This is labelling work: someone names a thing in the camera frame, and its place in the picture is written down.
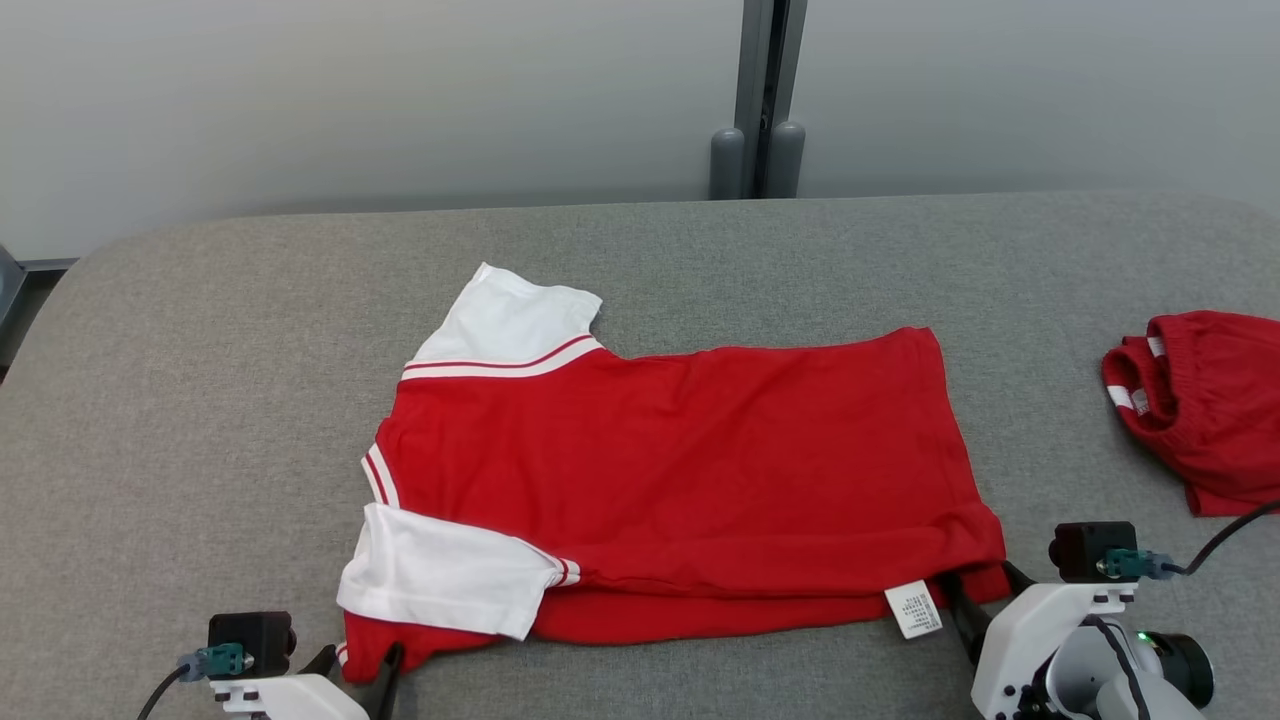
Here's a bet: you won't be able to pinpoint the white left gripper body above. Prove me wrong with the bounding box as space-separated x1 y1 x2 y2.
210 672 376 720

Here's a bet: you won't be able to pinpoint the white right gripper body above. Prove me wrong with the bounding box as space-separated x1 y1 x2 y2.
970 582 1141 720

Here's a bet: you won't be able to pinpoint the red printed shorts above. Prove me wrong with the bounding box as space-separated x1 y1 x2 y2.
1102 310 1280 518

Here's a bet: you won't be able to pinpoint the red white-sleeved t-shirt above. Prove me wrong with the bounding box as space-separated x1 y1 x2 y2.
337 262 1009 686

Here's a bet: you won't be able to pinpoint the grey rounded partition foot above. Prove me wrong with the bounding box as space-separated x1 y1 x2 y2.
770 121 806 199
710 127 746 200

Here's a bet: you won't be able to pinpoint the grey partition leg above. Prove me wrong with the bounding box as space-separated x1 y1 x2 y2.
0 245 26 371

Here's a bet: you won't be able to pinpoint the teal-plug left camera cable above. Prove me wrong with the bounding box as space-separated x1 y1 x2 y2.
135 643 246 720

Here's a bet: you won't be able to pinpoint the teal-plug camera cable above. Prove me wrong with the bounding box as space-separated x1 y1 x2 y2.
135 643 246 720
1095 500 1280 583

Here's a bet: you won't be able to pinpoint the teal-plug right camera cable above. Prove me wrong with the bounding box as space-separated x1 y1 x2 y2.
1095 500 1280 583

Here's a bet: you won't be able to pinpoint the grey metal partition post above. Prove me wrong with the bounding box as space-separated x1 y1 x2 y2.
735 0 809 199

